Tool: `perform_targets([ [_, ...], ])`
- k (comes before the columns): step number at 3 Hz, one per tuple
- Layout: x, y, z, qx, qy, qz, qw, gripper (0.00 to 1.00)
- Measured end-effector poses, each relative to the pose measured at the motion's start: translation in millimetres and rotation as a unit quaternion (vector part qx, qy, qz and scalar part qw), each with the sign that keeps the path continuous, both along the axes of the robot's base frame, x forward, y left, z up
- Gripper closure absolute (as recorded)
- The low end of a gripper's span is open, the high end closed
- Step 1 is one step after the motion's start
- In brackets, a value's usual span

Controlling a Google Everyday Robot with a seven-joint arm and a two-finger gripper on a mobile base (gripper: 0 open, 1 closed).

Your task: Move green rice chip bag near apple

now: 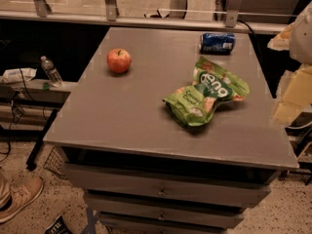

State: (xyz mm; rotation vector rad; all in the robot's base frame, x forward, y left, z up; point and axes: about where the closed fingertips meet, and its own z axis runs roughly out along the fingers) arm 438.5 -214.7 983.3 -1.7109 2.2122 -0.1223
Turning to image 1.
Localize black cable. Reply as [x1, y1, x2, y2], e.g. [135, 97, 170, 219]
[0, 67, 35, 163]

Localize wire mesh basket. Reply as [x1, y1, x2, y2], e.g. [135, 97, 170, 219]
[43, 148, 66, 180]

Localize metal window railing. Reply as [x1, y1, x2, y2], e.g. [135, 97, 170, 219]
[0, 0, 295, 34]

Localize red apple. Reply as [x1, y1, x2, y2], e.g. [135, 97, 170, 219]
[106, 48, 132, 74]

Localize blue soda can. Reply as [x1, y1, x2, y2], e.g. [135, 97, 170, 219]
[199, 32, 235, 55]

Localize low grey side bench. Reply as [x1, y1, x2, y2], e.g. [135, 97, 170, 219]
[0, 79, 77, 141]

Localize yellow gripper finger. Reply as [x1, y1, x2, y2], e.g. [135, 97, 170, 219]
[282, 64, 312, 108]
[272, 101, 304, 126]

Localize grey drawer cabinet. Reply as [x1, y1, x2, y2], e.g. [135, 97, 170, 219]
[45, 27, 297, 234]

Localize clear plastic water bottle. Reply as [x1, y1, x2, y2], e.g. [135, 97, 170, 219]
[40, 56, 62, 87]

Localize green rice chip bag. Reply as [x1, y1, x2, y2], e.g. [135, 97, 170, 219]
[163, 57, 250, 128]

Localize tan shoe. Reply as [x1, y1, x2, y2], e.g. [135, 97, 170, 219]
[0, 176, 44, 223]

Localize white crumpled cloth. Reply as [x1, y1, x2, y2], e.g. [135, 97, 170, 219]
[2, 68, 37, 84]

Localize black snack bag on floor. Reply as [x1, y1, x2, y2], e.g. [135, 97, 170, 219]
[45, 215, 73, 234]

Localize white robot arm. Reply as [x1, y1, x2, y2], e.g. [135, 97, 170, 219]
[267, 2, 312, 126]

